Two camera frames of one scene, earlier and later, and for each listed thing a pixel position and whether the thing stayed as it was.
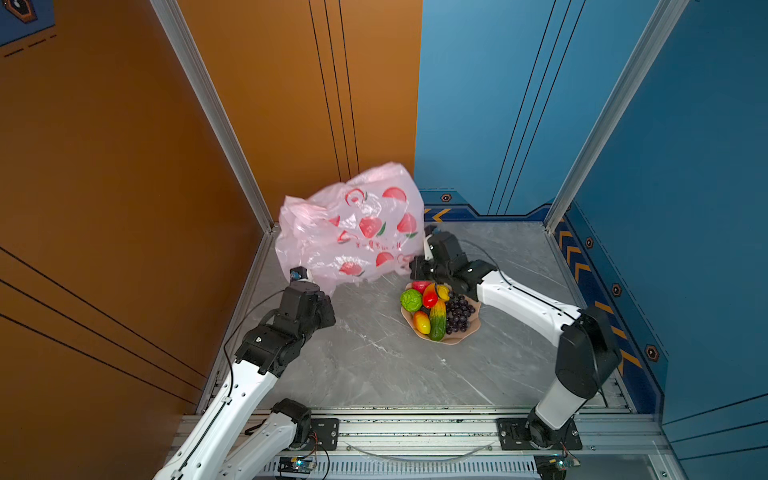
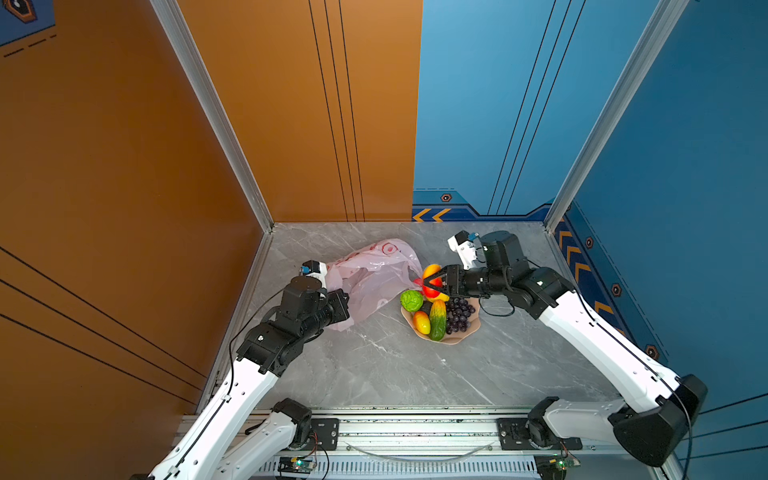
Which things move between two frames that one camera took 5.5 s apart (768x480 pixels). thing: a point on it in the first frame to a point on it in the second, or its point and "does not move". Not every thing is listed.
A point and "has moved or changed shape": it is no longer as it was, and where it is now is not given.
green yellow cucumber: [438, 321] does not move
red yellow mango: [430, 296] has moved or changed shape
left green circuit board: [296, 465] does not move
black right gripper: [417, 268] to [454, 283]
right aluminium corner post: [666, 16] does not move
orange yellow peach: [422, 322] does not move
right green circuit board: [563, 462] does not move
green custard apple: [411, 300] does not move
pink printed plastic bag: [370, 225] to [375, 277]
